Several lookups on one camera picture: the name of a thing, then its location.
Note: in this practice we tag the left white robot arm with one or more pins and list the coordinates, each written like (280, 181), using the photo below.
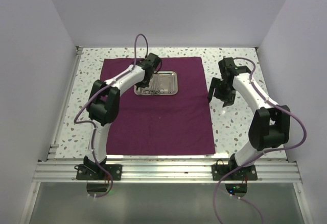
(104, 104)

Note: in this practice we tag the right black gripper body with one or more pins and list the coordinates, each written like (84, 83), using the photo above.
(225, 92)

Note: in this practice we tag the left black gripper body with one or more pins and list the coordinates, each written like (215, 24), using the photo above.
(144, 83)

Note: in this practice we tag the aluminium left side rail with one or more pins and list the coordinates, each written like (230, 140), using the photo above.
(67, 92)

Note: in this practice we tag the aluminium front rail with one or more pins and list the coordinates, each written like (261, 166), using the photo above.
(169, 170)

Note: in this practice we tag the purple surgical wrap cloth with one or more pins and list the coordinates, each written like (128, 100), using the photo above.
(163, 125)

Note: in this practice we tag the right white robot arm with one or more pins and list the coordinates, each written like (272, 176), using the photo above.
(270, 126)

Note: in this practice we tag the steel forceps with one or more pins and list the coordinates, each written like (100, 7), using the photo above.
(144, 90)

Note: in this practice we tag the steel surgical scissors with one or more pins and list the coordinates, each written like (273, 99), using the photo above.
(155, 88)

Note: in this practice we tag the aluminium rail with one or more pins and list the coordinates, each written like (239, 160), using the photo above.
(169, 170)
(67, 92)

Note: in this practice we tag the steel instrument tray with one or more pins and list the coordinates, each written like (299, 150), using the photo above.
(169, 82)

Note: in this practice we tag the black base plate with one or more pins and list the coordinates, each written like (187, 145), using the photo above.
(246, 173)
(83, 173)

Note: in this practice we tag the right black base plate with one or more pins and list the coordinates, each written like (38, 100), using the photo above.
(246, 173)

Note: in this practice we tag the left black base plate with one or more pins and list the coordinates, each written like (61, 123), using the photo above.
(83, 173)

